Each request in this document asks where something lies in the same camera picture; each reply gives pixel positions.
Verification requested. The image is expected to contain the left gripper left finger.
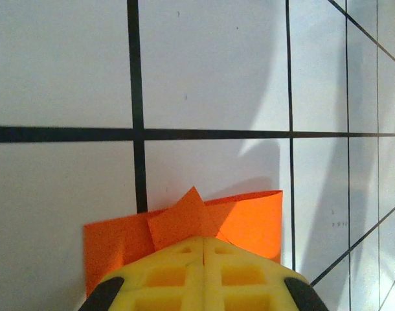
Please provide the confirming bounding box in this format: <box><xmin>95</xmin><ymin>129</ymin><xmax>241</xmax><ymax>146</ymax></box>
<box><xmin>79</xmin><ymin>236</ymin><xmax>205</xmax><ymax>311</ymax></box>

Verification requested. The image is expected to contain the orange square paper sheet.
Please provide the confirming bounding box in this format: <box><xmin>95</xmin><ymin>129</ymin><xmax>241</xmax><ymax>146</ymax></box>
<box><xmin>83</xmin><ymin>186</ymin><xmax>284</xmax><ymax>297</ymax></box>

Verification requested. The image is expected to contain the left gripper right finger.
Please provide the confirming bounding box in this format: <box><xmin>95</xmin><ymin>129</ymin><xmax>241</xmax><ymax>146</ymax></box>
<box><xmin>203</xmin><ymin>236</ymin><xmax>330</xmax><ymax>311</ymax></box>

